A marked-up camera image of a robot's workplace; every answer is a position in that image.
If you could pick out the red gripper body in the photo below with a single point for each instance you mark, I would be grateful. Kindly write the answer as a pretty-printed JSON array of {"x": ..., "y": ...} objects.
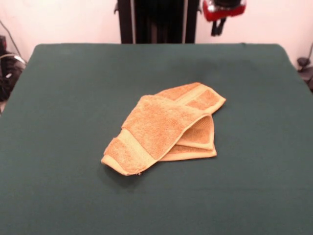
[{"x": 210, "y": 14}]

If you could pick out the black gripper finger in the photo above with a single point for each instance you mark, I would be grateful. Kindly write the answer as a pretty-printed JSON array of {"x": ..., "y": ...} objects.
[
  {"x": 215, "y": 29},
  {"x": 222, "y": 27}
]

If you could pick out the orange terry towel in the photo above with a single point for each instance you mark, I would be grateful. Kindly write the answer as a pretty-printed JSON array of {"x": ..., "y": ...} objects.
[{"x": 151, "y": 127}]

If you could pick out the black stand base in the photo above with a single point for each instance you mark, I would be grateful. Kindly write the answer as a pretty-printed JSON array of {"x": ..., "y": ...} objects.
[
  {"x": 306, "y": 73},
  {"x": 8, "y": 76}
]

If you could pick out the dark green table cloth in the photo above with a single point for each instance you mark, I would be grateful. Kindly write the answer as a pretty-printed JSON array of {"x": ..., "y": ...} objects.
[{"x": 61, "y": 110}]

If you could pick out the small black red device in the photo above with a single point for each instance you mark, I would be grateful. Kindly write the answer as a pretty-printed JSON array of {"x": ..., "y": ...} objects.
[{"x": 2, "y": 42}]

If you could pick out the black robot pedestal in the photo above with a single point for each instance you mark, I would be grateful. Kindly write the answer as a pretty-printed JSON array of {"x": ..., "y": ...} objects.
[{"x": 127, "y": 24}]

